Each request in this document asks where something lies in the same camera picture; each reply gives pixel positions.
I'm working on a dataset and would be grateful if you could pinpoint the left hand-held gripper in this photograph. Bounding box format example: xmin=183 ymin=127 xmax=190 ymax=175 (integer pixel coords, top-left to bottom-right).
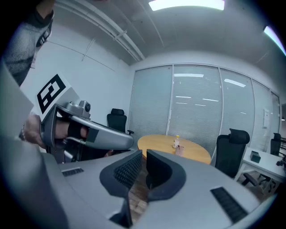
xmin=20 ymin=71 xmax=135 ymax=164

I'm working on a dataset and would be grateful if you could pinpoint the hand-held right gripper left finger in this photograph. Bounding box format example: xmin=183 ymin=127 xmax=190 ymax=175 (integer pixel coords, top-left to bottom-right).
xmin=99 ymin=149 xmax=143 ymax=228

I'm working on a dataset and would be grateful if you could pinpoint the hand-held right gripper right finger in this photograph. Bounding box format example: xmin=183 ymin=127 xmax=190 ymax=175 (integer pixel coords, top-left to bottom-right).
xmin=146 ymin=149 xmax=187 ymax=203

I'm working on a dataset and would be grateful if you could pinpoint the person's left hand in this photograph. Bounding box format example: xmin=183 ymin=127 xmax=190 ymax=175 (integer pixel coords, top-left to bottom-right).
xmin=24 ymin=114 xmax=90 ymax=148

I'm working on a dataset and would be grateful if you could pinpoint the black office chair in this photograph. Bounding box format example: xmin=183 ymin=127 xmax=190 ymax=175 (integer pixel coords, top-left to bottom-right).
xmin=214 ymin=128 xmax=251 ymax=179
xmin=106 ymin=108 xmax=135 ymax=135
xmin=270 ymin=132 xmax=282 ymax=157

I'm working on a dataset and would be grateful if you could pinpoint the round wooden table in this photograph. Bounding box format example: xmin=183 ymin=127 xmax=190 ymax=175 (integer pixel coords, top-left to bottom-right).
xmin=137 ymin=134 xmax=212 ymax=165

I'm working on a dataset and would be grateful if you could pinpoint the small dark box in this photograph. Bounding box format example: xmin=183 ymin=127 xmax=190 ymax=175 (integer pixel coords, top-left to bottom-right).
xmin=250 ymin=150 xmax=261 ymax=164

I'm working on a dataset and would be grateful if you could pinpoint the white desk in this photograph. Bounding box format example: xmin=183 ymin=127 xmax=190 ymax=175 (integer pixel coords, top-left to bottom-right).
xmin=234 ymin=146 xmax=286 ymax=193

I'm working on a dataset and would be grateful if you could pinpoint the white ceiling pipe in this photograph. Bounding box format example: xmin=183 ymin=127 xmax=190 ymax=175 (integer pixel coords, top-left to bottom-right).
xmin=55 ymin=0 xmax=146 ymax=63

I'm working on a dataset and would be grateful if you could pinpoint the white paper sheet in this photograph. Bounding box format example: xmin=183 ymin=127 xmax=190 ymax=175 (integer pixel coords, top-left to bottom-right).
xmin=263 ymin=108 xmax=271 ymax=129

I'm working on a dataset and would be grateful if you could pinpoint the person's grey knit sweater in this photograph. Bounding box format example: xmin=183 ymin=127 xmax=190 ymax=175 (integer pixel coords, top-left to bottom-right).
xmin=1 ymin=0 xmax=55 ymax=87

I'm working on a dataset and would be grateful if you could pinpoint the rectangular ceiling light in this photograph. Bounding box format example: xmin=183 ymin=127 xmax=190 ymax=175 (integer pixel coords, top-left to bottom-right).
xmin=263 ymin=25 xmax=286 ymax=57
xmin=148 ymin=0 xmax=225 ymax=12

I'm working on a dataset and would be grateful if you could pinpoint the beaded bracelet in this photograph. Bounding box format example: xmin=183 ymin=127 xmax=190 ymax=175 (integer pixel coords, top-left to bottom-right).
xmin=18 ymin=123 xmax=26 ymax=142

